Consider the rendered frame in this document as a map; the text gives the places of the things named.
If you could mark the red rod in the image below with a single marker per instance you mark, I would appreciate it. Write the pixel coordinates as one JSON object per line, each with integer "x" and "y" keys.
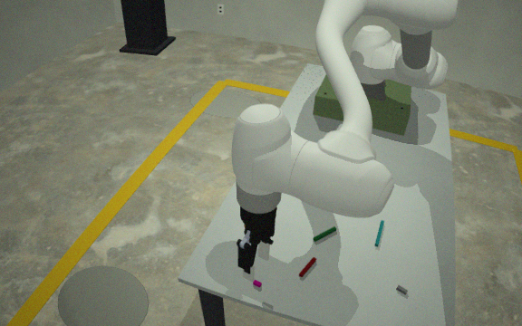
{"x": 307, "y": 267}

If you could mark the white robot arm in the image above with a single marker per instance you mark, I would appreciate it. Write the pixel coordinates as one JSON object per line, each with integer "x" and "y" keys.
{"x": 339, "y": 173}

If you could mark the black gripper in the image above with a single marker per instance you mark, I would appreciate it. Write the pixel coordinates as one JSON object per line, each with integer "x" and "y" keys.
{"x": 254, "y": 228}

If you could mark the short grey rod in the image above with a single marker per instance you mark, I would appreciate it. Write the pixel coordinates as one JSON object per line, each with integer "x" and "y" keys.
{"x": 401, "y": 289}

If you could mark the green rod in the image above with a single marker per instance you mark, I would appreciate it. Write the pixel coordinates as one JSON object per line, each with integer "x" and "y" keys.
{"x": 320, "y": 236}

